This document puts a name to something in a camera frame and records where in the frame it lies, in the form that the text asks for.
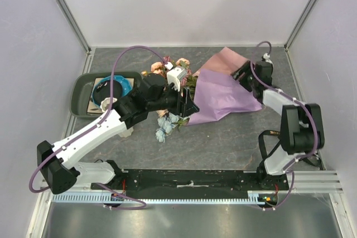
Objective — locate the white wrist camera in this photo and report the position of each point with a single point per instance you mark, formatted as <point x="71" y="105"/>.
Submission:
<point x="175" y="75"/>
<point x="266" y="58"/>

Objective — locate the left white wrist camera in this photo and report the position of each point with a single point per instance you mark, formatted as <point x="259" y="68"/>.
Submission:
<point x="175" y="75"/>

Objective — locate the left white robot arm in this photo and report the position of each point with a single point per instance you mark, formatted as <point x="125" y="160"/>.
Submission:
<point x="59" y="163"/>

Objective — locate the blue hydrangea stem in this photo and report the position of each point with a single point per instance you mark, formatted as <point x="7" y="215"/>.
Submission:
<point x="167" y="124"/>

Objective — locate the peach flower stem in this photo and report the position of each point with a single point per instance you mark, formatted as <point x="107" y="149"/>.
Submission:
<point x="156" y="68"/>

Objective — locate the light blue cable duct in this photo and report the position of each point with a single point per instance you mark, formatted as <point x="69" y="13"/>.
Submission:
<point x="112" y="199"/>

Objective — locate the purple pink wrapping paper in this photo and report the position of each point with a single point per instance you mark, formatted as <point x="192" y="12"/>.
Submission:
<point x="217" y="94"/>

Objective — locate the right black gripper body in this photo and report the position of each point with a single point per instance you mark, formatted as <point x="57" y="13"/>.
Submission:
<point x="247" y="81"/>

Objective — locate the white ribbed ceramic vase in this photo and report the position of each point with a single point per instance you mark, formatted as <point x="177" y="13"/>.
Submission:
<point x="104" y="107"/>

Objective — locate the dusty pink rose stem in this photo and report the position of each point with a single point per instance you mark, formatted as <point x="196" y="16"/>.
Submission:
<point x="190" y="80"/>

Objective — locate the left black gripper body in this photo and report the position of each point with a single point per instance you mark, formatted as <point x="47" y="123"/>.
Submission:
<point x="172" y="101"/>

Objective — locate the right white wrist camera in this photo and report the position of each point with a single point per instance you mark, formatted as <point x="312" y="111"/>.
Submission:
<point x="266" y="58"/>

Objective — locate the cream rose stem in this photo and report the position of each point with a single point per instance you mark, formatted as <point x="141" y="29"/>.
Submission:
<point x="162" y="113"/>

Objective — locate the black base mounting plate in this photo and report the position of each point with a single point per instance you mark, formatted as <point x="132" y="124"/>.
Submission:
<point x="147" y="179"/>

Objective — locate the dark green plastic tray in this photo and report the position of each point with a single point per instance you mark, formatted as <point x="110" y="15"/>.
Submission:
<point x="82" y="87"/>

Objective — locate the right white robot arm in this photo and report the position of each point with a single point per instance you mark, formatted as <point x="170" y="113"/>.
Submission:
<point x="301" y="131"/>

